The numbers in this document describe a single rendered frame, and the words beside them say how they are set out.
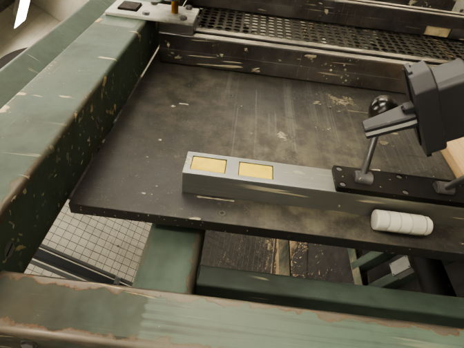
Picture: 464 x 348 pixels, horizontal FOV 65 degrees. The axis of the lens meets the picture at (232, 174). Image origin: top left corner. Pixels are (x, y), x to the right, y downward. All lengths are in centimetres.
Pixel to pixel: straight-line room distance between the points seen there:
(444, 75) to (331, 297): 31
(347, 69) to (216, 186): 50
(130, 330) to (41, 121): 30
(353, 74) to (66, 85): 62
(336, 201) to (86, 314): 36
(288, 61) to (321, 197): 43
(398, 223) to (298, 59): 47
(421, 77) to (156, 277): 40
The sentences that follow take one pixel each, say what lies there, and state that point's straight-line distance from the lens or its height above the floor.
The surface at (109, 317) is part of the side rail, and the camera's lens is 38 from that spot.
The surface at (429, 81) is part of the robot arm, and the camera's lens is 47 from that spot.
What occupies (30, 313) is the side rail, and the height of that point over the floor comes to 181.
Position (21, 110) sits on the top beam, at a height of 194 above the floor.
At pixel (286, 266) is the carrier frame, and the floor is 79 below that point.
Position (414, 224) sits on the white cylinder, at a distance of 57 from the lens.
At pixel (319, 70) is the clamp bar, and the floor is 151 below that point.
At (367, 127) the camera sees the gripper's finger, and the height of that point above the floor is 157.
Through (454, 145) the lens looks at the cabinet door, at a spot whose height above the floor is 130.
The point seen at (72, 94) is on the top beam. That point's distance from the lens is 59.
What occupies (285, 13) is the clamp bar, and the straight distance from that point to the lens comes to 132.
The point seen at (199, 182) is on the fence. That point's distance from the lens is 53.
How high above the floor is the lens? 184
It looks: 20 degrees down
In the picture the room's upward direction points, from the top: 59 degrees counter-clockwise
